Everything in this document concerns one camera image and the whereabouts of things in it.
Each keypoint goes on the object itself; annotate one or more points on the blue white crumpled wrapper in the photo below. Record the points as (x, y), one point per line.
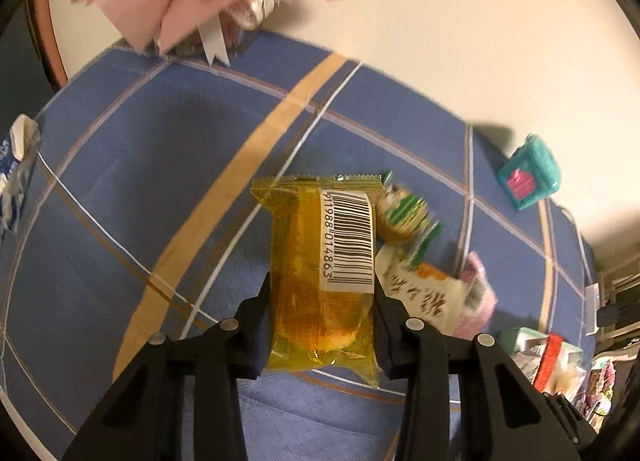
(18, 153)

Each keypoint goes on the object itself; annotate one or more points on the blue plaid tablecloth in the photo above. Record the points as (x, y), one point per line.
(129, 150)

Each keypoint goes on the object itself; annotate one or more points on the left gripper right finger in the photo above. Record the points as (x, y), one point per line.
(465, 400)

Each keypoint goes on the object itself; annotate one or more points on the white power strip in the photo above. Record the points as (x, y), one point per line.
(592, 305)

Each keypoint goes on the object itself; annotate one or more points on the white shelf unit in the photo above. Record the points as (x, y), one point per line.
(619, 283)

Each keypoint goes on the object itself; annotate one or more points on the white teal-rimmed tray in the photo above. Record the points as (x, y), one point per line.
(526, 348)

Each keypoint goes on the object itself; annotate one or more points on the pink snack packet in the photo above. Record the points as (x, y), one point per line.
(480, 300)

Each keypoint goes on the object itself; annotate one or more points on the teal pink house box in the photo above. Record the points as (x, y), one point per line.
(531, 174)

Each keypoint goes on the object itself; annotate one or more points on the colourful clutter pile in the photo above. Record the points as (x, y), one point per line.
(595, 402)

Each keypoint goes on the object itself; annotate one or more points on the yellow cake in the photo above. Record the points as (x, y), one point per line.
(322, 271)

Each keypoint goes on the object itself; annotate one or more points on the long red snack packet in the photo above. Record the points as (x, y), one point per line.
(548, 361)

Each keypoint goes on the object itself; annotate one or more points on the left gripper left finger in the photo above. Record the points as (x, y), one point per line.
(140, 416)

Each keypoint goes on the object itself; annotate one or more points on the black power adapter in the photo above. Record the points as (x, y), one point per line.
(610, 314)

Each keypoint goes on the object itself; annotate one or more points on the white brown-print snack packet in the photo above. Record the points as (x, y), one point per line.
(427, 292)

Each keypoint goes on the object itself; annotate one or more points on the small green yellow candy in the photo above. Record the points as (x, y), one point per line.
(404, 220)

